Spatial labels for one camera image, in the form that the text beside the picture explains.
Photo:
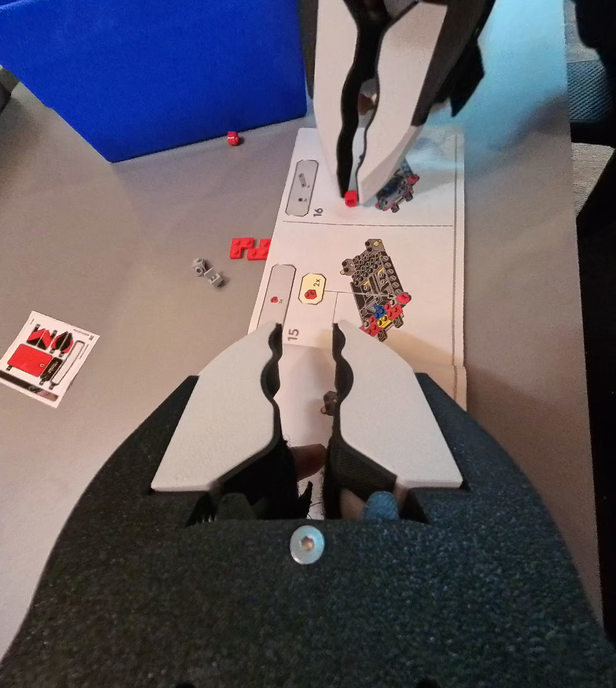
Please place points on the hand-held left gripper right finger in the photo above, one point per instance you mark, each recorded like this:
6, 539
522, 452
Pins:
394, 419

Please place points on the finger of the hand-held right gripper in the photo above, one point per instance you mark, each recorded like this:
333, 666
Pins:
410, 80
329, 64

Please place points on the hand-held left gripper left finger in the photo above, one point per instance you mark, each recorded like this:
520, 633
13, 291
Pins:
222, 408

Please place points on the dark lego car model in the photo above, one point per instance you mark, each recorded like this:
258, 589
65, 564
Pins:
396, 188

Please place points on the small red lego piece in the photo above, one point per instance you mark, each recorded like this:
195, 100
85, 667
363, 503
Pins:
233, 138
350, 198

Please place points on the small dark lego piece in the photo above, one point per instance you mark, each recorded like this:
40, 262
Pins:
330, 403

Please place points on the small grey lego piece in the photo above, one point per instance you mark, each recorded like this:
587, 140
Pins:
216, 279
198, 267

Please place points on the red lego plate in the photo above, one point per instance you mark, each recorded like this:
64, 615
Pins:
262, 251
241, 248

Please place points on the lego instruction booklet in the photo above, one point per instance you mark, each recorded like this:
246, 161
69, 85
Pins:
431, 242

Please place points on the person's left hand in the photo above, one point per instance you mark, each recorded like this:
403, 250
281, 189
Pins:
309, 459

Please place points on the blue plastic bin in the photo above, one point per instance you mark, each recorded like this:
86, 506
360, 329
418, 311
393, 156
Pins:
152, 70

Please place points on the red black sticker sheet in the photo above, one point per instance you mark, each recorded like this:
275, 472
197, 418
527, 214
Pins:
45, 357

